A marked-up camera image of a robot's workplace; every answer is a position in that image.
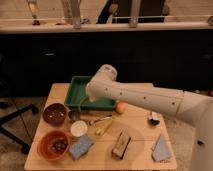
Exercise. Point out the green pepper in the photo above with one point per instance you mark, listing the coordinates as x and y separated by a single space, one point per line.
82 101

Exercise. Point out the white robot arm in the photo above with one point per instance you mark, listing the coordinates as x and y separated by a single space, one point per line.
192 108

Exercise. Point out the orange bowl with food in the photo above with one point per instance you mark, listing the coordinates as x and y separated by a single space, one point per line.
53 145

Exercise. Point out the orange fruit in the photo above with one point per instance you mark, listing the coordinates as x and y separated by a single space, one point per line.
120 107

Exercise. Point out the metal spoon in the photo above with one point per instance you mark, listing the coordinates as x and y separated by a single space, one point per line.
92 122

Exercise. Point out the green plastic tray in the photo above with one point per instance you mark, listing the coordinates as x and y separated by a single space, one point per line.
77 92

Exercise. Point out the yellow corn cob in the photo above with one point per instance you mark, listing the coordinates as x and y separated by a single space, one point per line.
103 128

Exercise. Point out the small dark metal cup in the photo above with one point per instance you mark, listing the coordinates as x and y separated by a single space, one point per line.
74 115

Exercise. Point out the small white cup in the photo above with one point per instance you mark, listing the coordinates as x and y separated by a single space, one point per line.
78 128

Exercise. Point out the wooden table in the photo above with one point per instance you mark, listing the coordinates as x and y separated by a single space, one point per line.
138 156

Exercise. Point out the wooden block with black clip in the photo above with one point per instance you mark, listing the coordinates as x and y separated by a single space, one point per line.
121 145

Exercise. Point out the black and white small object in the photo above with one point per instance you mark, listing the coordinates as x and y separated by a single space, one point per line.
153 118

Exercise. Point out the blue sponge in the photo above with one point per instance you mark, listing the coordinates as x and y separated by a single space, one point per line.
81 146

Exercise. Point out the blue folded cloth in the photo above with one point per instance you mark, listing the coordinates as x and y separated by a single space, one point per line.
160 149

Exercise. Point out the black office chair base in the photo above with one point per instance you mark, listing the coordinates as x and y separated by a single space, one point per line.
14 127

